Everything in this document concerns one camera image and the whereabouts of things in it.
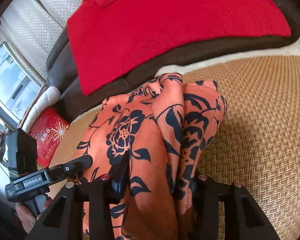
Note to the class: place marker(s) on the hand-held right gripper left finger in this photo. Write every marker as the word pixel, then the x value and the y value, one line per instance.
pixel 120 175

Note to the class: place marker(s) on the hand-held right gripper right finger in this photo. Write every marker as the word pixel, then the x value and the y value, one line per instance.
pixel 205 192

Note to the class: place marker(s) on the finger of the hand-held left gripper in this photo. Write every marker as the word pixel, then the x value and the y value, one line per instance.
pixel 75 166

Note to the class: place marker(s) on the orange floral garment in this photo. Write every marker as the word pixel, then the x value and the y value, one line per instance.
pixel 162 100

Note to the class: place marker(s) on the person's left hand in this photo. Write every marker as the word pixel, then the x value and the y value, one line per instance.
pixel 23 215

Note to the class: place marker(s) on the red gift bag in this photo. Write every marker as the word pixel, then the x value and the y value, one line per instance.
pixel 50 135

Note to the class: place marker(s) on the white cushion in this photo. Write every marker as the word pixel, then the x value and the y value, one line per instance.
pixel 47 97

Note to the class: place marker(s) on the window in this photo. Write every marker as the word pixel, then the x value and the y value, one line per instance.
pixel 12 80

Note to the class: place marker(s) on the tan woven mat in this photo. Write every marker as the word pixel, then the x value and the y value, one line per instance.
pixel 260 117

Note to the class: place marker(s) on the dark brown leather sofa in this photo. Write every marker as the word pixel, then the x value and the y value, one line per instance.
pixel 62 55

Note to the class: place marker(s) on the white textured curtain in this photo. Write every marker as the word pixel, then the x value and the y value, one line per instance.
pixel 40 17

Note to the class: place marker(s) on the red cloth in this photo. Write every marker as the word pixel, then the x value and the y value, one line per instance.
pixel 165 17

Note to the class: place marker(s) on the white seat pad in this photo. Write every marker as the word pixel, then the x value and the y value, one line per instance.
pixel 297 47

